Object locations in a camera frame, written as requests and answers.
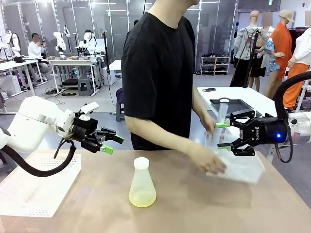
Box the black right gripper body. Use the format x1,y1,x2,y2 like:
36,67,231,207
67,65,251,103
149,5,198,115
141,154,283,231
239,117,289,146

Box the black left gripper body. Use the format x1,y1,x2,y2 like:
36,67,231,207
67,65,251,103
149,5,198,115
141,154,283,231
71,117,104,153

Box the clear plastic graduated cylinder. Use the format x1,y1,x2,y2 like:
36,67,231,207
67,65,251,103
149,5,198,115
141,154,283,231
215,103,230,151

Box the white perforated plastic basket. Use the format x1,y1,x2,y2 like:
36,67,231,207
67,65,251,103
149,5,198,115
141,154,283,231
0,153,82,218
205,131,265,185

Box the white round flask cap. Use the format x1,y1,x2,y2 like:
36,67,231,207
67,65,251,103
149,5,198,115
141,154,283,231
134,157,149,170

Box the translucent plastic conical flask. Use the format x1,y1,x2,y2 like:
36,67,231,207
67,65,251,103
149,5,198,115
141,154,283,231
128,159,157,208

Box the person's right forearm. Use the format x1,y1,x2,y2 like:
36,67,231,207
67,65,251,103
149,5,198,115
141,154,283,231
125,115,202,163

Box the person's left forearm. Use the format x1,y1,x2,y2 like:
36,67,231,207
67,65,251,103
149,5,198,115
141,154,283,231
193,86,214,123

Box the person's left hand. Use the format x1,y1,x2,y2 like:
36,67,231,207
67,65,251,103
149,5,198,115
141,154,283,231
203,116,217,140

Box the person's right hand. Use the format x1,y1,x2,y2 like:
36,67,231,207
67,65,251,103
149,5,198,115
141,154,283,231
194,149,228,175

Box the black tray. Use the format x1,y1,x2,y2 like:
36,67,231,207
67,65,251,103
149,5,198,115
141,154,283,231
209,98,262,117

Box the white side table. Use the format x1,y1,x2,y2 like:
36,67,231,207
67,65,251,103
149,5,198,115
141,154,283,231
196,86,292,156

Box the grey plastic stool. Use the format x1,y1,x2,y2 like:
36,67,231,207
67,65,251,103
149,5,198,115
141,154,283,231
78,78,94,97

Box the shoe rack with shoes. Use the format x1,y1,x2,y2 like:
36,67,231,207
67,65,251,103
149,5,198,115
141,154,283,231
200,53,231,75

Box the mannequin in floral dress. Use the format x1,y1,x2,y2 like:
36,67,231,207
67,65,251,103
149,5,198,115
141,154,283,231
261,12,280,73

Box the black tripod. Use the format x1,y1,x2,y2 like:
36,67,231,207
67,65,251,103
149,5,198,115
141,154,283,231
229,26,262,89

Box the white desk with trays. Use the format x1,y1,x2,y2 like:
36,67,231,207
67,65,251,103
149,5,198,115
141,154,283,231
47,56,100,94

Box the mannequin in grey shirt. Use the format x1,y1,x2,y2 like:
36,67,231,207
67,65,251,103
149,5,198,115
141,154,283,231
234,10,270,88

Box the person in black t-shirt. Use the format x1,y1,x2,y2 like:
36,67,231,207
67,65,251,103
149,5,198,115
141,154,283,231
121,0,202,151

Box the mannequin in orange top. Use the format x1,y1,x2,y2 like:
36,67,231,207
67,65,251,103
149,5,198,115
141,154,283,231
264,9,294,98

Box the white humanoid robot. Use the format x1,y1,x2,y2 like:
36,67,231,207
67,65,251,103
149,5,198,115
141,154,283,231
4,30,21,59
53,31,68,58
79,29,98,58

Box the seated person in white shirt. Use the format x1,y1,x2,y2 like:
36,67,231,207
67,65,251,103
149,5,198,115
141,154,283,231
27,33,49,82

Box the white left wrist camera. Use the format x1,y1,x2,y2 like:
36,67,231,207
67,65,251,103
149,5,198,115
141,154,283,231
79,101,100,121

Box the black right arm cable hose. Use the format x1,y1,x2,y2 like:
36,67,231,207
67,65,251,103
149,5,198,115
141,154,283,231
273,71,311,115

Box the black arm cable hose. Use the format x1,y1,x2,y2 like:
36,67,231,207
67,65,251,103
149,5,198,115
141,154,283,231
0,138,76,178
273,71,311,115

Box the black floor cables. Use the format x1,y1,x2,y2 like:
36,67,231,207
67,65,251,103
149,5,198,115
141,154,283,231
31,86,66,105

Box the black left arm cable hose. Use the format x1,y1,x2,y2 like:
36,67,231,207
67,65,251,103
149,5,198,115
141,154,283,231
0,138,76,178

